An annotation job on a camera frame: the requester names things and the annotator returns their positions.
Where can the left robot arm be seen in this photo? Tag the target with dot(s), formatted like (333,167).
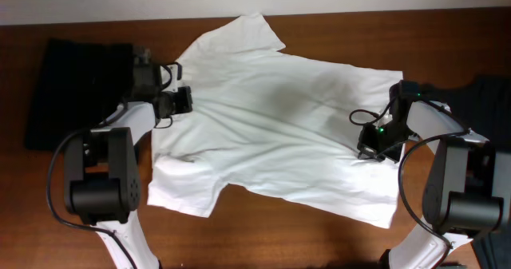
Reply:
(102,184)

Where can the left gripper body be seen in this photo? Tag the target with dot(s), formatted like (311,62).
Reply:
(182,100)

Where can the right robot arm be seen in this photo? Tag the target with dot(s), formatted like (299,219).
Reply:
(467,192)

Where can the folded grey garment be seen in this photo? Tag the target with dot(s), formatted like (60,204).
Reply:
(141,55)

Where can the folded black garment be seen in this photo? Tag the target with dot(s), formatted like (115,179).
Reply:
(79,85)

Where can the white t-shirt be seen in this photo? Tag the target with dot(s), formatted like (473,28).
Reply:
(274,123)

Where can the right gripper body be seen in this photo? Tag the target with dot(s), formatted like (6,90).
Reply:
(375,148)

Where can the dark green garment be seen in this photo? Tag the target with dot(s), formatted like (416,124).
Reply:
(484,105)

